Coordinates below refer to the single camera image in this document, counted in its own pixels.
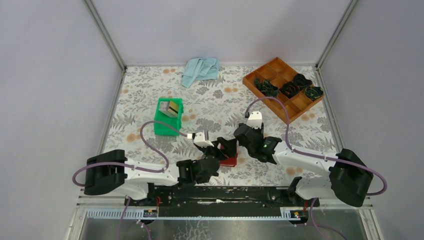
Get red leather card holder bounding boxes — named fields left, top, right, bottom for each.
left=219, top=152, right=238, bottom=167

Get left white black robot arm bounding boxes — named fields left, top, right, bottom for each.
left=83, top=136, right=237, bottom=206

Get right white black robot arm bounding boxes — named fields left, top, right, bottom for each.
left=233, top=123, right=374, bottom=208

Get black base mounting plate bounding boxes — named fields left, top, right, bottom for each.
left=125, top=186, right=320, bottom=218

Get green plastic bin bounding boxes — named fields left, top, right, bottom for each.
left=153, top=97, right=184, bottom=136

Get dark rolled sock left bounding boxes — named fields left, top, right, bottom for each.
left=253, top=77, right=280, bottom=97

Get dark rolled sock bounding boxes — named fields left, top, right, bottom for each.
left=279, top=81, right=300, bottom=99
left=303, top=85, right=324, bottom=101
left=292, top=73, right=313, bottom=91
left=253, top=77, right=280, bottom=97

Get dark rolled sock middle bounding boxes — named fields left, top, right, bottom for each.
left=279, top=81, right=300, bottom=99

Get dark rolled sock right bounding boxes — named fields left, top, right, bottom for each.
left=303, top=85, right=324, bottom=101

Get dark rolled sock top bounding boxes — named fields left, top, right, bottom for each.
left=292, top=73, right=313, bottom=91

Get light blue cloth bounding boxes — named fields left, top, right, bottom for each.
left=181, top=57, right=220, bottom=88

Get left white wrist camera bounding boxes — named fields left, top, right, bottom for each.
left=186, top=129, right=214, bottom=148

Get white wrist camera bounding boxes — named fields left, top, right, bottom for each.
left=246, top=111, right=263, bottom=130
left=186, top=129, right=214, bottom=148

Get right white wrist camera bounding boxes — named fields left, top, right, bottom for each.
left=246, top=111, right=263, bottom=130

